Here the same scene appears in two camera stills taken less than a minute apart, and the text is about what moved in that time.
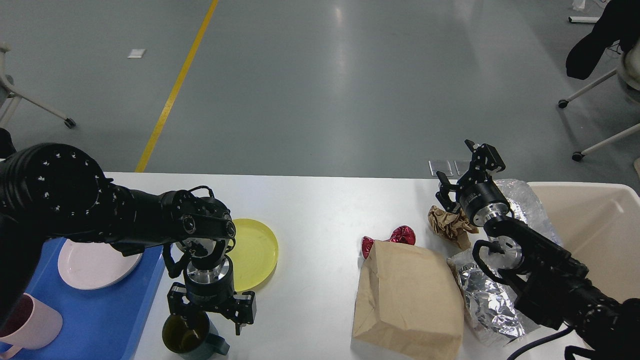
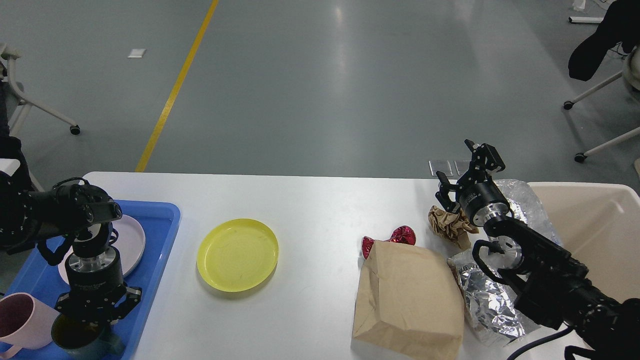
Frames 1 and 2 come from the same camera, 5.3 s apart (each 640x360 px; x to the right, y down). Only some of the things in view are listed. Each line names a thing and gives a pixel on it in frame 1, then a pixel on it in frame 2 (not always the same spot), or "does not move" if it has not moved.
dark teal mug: x=191 y=335 → x=86 y=340
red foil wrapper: x=402 y=234 does not move
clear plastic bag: x=527 y=206 does not move
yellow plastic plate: x=255 y=255 does not move
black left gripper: x=213 y=290 → x=97 y=293
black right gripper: x=479 y=195 does not move
